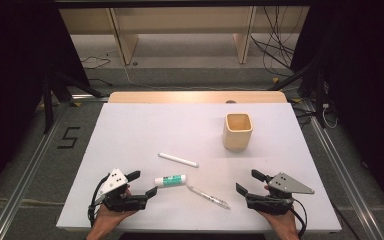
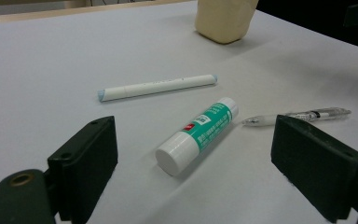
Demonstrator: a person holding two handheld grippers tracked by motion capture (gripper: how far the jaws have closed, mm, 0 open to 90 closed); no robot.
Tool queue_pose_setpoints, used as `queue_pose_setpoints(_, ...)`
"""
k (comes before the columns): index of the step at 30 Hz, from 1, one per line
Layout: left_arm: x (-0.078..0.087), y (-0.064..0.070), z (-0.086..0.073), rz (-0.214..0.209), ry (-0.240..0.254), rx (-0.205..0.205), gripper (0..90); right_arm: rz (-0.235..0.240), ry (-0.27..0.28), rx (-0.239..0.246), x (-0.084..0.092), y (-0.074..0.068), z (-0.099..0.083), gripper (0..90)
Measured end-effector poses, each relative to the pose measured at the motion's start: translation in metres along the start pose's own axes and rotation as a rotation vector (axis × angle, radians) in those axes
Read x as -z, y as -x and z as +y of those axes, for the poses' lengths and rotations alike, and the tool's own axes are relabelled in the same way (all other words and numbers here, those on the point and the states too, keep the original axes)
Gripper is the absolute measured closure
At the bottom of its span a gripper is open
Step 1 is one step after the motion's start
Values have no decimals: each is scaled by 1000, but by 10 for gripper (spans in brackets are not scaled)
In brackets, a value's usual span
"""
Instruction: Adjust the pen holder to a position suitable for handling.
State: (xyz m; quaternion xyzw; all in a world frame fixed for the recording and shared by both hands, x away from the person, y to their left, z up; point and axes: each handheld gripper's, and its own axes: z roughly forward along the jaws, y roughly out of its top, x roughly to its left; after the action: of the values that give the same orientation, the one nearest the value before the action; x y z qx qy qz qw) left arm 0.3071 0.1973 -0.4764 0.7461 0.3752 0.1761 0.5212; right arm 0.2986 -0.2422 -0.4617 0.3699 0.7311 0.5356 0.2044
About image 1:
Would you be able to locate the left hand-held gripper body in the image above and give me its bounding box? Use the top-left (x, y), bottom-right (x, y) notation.
top-left (93, 168), bottom-right (149, 213)

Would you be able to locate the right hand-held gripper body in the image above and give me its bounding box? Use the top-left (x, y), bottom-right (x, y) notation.
top-left (244, 172), bottom-right (315, 216)

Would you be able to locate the white glue stick green label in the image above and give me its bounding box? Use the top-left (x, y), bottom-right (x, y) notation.
top-left (154, 174), bottom-right (188, 188)

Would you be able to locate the clear plastic pen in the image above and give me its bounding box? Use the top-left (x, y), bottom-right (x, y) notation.
top-left (185, 184), bottom-right (232, 211)

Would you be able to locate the white marker pen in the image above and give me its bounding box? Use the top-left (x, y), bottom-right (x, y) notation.
top-left (157, 152), bottom-right (200, 169)

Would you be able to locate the beige square cup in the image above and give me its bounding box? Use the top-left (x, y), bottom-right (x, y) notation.
top-left (222, 112), bottom-right (254, 152)

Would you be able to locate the person's left hand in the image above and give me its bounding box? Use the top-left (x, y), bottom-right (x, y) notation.
top-left (89, 203), bottom-right (138, 237)

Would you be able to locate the person's right hand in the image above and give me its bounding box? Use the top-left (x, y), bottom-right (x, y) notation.
top-left (259, 209), bottom-right (302, 240)

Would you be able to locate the white foam board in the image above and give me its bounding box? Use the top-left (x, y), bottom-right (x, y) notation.
top-left (55, 102), bottom-right (343, 233)

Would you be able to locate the black metal stand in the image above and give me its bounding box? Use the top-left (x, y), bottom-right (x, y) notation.
top-left (268, 56), bottom-right (331, 129)

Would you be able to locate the black tripod stand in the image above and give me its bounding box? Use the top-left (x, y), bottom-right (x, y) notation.
top-left (41, 71), bottom-right (104, 134)

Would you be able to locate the dark curtain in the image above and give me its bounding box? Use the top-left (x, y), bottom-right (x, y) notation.
top-left (0, 0), bottom-right (92, 205)
top-left (293, 0), bottom-right (384, 221)

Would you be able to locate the beige wooden shelf unit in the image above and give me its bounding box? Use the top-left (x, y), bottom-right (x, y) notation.
top-left (59, 6), bottom-right (311, 66)

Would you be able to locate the right hand-held gripper black cable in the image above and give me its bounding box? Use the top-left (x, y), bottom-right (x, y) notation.
top-left (288, 198), bottom-right (309, 240)

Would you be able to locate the aluminium floor rail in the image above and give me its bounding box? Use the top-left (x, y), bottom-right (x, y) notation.
top-left (0, 103), bottom-right (66, 240)
top-left (303, 100), bottom-right (384, 240)

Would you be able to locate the white cable with plug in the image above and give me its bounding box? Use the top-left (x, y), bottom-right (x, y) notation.
top-left (321, 103), bottom-right (339, 130)

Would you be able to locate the thin black floor cable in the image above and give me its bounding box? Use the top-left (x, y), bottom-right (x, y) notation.
top-left (80, 55), bottom-right (112, 70)

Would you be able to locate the black cable bundle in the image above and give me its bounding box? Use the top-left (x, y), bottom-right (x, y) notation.
top-left (249, 6), bottom-right (298, 73)

